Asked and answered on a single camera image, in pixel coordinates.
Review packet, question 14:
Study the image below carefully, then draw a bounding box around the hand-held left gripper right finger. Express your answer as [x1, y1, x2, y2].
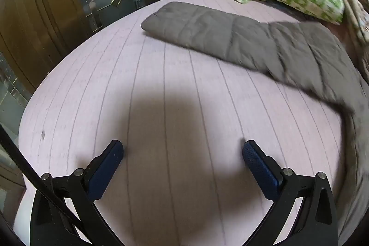
[242, 140, 338, 246]

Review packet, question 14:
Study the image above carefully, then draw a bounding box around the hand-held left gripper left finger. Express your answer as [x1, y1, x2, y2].
[30, 140, 124, 246]

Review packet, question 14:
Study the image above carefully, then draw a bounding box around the grey quilted jacket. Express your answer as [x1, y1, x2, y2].
[141, 2, 369, 246]

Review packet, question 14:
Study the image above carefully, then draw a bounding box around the wooden glass door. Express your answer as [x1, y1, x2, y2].
[0, 0, 168, 206]

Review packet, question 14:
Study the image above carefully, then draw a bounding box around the black cable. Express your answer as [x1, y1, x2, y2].
[0, 123, 85, 231]

